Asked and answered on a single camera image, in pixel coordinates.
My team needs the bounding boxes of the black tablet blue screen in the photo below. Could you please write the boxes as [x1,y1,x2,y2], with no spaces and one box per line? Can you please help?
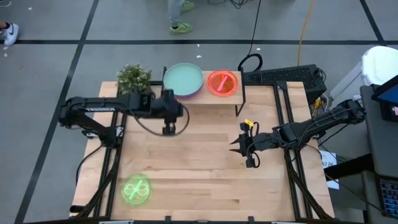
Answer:
[371,74,398,123]

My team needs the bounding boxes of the person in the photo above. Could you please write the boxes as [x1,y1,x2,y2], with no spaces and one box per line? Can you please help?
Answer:
[0,21,20,47]

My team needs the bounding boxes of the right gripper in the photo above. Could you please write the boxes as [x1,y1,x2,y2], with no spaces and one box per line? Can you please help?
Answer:
[229,123,280,169]

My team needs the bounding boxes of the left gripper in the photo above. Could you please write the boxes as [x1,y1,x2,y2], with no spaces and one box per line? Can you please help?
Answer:
[155,89,184,136]

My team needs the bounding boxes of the grey flat board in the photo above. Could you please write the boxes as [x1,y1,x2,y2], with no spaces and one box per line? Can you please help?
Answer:
[329,63,364,100]

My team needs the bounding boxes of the transparent red plastic plate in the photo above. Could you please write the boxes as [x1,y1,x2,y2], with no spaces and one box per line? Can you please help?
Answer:
[206,69,239,97]

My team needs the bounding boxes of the black cable bundle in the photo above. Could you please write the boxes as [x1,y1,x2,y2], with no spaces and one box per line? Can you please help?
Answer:
[207,0,249,9]

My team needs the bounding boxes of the black keypad device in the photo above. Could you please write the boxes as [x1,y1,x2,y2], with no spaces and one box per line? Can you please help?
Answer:
[378,177,398,220]

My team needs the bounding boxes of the green plant in striped pot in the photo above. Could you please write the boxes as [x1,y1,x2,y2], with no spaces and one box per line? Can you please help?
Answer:
[116,63,153,95]

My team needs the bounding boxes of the person's green shoes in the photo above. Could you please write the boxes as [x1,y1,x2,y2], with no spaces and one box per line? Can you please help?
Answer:
[167,0,196,35]

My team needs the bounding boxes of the white rounded plastic cover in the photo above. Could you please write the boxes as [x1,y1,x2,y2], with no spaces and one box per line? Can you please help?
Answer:
[360,45,398,87]

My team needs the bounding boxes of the white paper sheet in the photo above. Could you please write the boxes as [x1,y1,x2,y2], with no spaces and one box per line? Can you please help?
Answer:
[318,150,341,190]

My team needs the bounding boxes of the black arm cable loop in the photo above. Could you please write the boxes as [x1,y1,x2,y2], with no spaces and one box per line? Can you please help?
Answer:
[123,104,191,138]

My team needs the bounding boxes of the black perforated computer case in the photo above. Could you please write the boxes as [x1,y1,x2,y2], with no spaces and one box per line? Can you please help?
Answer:
[241,63,328,106]

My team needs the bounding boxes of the grey equipment cart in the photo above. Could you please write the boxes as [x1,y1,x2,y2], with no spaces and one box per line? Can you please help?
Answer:
[359,83,398,224]

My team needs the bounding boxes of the yellow hanging cable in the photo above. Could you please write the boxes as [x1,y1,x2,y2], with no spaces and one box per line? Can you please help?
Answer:
[297,0,316,67]

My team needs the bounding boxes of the pale green plastic plate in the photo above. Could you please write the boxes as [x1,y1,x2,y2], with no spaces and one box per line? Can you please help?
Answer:
[162,62,205,97]

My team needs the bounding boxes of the transparent pink plastic plate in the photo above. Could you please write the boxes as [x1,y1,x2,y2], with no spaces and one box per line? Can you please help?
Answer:
[206,69,239,97]

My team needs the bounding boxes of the transparent green plastic plate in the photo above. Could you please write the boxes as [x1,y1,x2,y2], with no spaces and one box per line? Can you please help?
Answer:
[120,173,154,207]

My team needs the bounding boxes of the black hanging cable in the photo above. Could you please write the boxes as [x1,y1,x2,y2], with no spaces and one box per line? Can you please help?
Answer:
[238,0,264,73]

